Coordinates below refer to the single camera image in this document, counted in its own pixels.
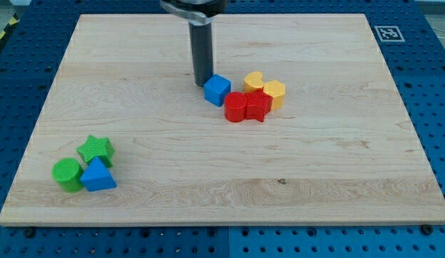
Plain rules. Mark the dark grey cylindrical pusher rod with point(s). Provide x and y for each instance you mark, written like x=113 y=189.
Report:
x=202 y=52

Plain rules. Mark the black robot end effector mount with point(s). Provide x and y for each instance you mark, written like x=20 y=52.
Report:
x=197 y=12

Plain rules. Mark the blue cube block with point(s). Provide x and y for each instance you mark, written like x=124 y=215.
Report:
x=216 y=89

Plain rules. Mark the red cylinder block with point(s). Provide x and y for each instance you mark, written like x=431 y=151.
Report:
x=235 y=104

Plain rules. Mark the red star block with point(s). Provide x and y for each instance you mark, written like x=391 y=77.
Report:
x=258 y=105

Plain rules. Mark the yellow hexagon block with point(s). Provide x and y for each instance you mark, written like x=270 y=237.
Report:
x=276 y=90

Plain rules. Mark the green star block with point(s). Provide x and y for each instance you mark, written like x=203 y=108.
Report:
x=96 y=148

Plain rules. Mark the blue triangle block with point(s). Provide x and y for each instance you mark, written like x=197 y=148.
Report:
x=97 y=177

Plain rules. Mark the light wooden board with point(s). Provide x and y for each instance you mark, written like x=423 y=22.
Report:
x=342 y=150

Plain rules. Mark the white fiducial marker tag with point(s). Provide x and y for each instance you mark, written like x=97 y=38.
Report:
x=388 y=33

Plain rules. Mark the green cylinder block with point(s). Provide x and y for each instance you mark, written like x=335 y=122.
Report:
x=67 y=173

